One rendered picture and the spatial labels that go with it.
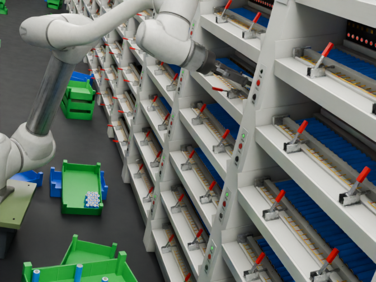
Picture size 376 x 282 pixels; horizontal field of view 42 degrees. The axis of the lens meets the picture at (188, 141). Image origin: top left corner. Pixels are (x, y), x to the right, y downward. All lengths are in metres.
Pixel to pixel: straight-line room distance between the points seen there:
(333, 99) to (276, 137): 0.28
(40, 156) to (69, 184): 0.54
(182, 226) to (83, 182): 0.89
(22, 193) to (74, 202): 0.45
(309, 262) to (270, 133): 0.38
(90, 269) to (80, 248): 0.82
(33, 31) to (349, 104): 1.16
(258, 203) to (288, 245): 0.20
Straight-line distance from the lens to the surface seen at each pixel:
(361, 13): 1.13
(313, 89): 1.22
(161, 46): 1.46
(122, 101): 3.38
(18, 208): 2.20
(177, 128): 2.16
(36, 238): 2.42
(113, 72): 4.02
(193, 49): 1.50
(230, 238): 1.61
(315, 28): 1.44
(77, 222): 2.56
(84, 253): 2.35
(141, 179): 2.79
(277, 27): 1.42
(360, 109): 1.07
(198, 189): 1.89
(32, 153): 2.22
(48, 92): 2.08
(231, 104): 1.61
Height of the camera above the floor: 1.35
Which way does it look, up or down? 20 degrees down
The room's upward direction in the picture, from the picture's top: 13 degrees clockwise
